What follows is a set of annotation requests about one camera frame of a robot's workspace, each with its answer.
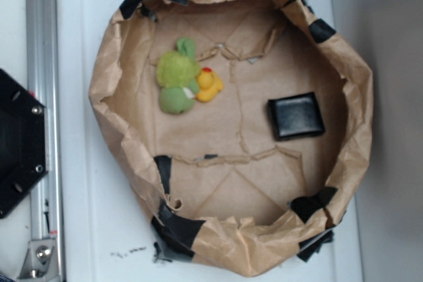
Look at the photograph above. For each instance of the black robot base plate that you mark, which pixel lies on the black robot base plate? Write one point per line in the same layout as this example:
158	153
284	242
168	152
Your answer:
23	143

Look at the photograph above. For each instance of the green plush animal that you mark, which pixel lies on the green plush animal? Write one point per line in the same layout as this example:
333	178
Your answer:
176	74

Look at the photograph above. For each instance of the white tray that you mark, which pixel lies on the white tray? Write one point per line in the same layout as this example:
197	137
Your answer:
106	234

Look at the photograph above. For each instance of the brown paper bin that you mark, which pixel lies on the brown paper bin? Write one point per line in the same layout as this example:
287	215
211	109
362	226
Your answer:
218	188

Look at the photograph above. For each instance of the aluminium extrusion rail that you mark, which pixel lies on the aluminium extrusion rail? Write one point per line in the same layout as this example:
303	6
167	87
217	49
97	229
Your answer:
45	258

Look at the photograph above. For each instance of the yellow rubber duck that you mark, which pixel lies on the yellow rubber duck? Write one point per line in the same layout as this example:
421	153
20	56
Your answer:
209	84

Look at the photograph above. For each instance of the black square box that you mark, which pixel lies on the black square box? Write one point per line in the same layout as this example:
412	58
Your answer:
295	117

